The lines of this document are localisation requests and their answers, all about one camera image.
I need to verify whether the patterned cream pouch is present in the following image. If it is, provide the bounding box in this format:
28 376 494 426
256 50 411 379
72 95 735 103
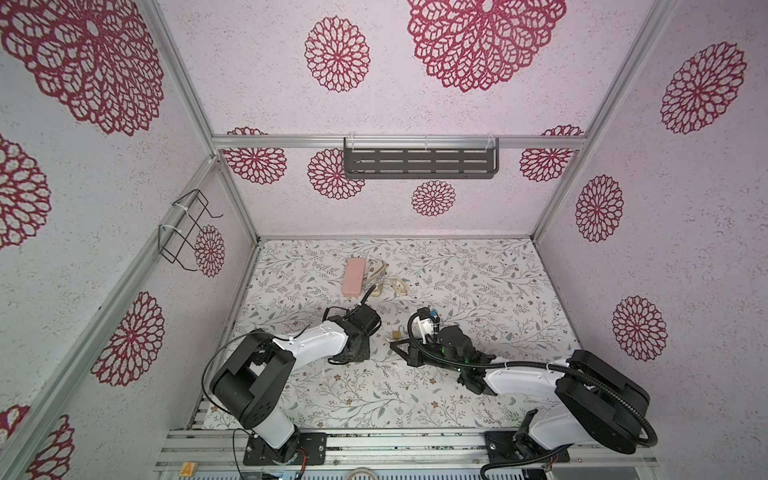
364 259 389 297

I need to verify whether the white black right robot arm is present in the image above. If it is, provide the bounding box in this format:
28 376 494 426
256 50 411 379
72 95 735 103
390 320 658 457

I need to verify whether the black wire wall rack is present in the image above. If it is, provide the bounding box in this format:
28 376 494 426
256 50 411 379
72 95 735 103
156 188 222 272

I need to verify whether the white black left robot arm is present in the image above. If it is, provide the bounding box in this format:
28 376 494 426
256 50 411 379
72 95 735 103
208 303 382 465

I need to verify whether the dark grey wall shelf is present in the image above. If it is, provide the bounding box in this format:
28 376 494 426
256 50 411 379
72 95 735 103
342 138 499 180

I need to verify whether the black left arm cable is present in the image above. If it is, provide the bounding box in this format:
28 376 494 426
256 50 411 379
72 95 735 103
200 284 379 480

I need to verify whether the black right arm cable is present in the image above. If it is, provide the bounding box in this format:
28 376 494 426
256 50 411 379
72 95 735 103
406 311 659 480

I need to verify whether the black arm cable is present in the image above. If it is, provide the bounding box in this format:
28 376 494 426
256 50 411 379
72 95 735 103
200 284 379 480
406 311 659 480

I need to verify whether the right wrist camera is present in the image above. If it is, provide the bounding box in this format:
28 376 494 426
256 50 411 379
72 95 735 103
414 307 441 345

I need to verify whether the pink rectangular case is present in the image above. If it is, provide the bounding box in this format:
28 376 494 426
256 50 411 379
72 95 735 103
341 257 366 298

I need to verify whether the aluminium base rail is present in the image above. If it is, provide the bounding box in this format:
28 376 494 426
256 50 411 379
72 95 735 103
150 428 664 479

